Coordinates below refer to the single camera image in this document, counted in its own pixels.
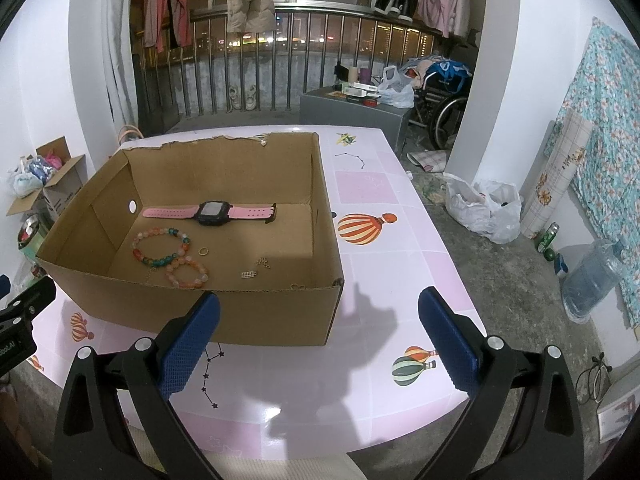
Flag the floral teal cloth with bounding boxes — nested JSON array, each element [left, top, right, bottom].
[[545, 17, 640, 331]]

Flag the patterned film roll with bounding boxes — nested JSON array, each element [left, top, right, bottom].
[[520, 119, 588, 240]]

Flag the large white plastic bag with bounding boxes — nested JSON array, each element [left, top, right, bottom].
[[443, 172, 522, 245]]

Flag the orange bead bracelet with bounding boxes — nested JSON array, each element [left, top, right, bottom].
[[164, 256, 210, 289]]

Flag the wheelchair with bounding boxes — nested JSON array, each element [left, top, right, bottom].
[[411, 57, 475, 151]]

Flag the green bottle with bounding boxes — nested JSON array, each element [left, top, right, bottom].
[[536, 222, 560, 253]]

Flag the white curtain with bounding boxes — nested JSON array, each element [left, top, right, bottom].
[[100, 0, 141, 133]]

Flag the pink hanging garments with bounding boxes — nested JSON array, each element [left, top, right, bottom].
[[416, 0, 472, 38]]

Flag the red hanging clothes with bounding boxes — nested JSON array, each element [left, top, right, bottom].
[[142, 0, 193, 53]]

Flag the multicolour bead bracelet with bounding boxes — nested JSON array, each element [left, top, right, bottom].
[[131, 227, 192, 268]]

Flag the pink handle basket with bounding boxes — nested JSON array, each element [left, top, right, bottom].
[[116, 124, 146, 148]]

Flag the printed paper sheet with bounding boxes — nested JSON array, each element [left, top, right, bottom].
[[407, 149, 448, 173]]

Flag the metal balcony railing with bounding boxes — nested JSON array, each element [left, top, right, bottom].
[[135, 2, 446, 118]]

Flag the black wire ornament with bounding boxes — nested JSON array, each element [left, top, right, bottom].
[[575, 355, 613, 406]]

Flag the white flat boxes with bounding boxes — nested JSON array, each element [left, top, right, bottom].
[[342, 81, 380, 100]]

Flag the clear water jug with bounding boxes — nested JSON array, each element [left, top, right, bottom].
[[562, 239, 626, 324]]

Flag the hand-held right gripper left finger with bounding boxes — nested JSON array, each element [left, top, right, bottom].
[[52, 291, 223, 480]]

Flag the grey cabinet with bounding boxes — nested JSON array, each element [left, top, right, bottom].
[[300, 85, 415, 158]]

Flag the white printed box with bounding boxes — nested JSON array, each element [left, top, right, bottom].
[[597, 380, 640, 443]]

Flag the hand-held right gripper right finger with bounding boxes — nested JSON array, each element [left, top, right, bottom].
[[417, 286, 586, 480]]

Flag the heap of clothes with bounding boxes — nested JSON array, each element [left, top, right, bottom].
[[400, 56, 473, 81]]

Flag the brown cardboard box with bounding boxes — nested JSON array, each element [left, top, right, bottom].
[[36, 131, 345, 347]]

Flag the green container metal lid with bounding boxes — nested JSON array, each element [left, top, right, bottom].
[[17, 214, 51, 261]]

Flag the bundle of plastic bags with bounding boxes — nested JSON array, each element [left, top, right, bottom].
[[7, 155, 63, 198]]

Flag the pink strap watch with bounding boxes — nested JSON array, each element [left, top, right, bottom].
[[142, 200, 277, 227]]

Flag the pair of white shoes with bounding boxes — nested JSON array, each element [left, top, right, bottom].
[[227, 84, 258, 112]]

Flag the small open cardboard box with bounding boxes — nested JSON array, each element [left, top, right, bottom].
[[6, 136, 87, 221]]

